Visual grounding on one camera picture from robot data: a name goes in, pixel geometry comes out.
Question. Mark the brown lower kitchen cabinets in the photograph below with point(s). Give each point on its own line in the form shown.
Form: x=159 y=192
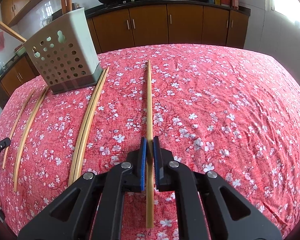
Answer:
x=150 y=23

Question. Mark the bamboo chopstick group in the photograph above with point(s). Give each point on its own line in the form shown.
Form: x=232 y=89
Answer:
x=90 y=122
x=15 y=125
x=11 y=32
x=24 y=137
x=86 y=127

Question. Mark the red floral tablecloth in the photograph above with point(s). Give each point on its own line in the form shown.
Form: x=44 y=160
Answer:
x=232 y=111

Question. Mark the perforated beige utensil holder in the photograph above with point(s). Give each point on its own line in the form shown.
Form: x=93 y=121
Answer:
x=64 y=54

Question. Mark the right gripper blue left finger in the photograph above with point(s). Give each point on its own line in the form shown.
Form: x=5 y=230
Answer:
x=141 y=163

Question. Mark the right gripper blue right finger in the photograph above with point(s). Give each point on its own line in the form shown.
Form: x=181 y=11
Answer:
x=158 y=164

